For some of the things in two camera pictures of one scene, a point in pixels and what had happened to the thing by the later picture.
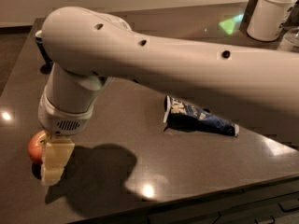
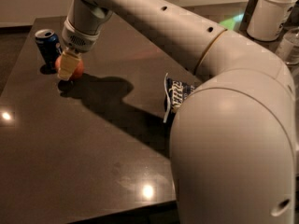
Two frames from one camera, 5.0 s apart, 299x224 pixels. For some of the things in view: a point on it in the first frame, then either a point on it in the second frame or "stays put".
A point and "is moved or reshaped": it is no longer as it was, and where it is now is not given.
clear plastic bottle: [290, 41] stays put
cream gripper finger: [57, 152] to [67, 65]
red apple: [36, 146] is moved or reshaped
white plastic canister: [270, 12] stays put
